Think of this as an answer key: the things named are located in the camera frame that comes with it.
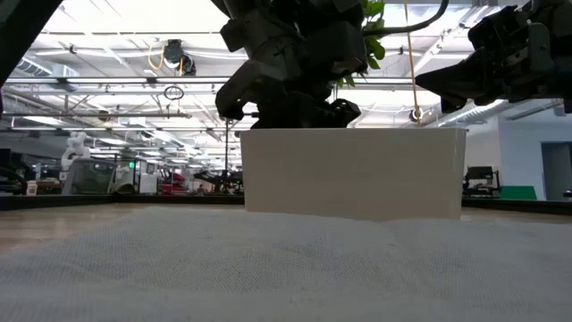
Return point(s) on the green board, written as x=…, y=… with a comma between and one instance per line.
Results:
x=518, y=193

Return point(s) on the dark blue door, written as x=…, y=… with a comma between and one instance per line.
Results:
x=556, y=172

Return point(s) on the grey cabinet machine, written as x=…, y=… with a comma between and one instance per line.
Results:
x=89, y=176

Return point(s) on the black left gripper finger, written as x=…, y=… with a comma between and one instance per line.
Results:
x=318, y=117
x=283, y=114

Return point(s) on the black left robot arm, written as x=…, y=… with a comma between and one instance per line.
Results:
x=18, y=36

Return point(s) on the grey plastic tupperware bin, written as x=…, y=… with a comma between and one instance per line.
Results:
x=353, y=174

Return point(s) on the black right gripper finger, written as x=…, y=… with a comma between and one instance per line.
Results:
x=456, y=80

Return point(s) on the black tripod stand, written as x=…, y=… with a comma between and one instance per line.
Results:
x=226, y=147

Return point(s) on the green plant in black pot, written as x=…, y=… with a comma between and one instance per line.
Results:
x=375, y=47

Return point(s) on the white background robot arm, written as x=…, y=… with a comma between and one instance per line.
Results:
x=73, y=149

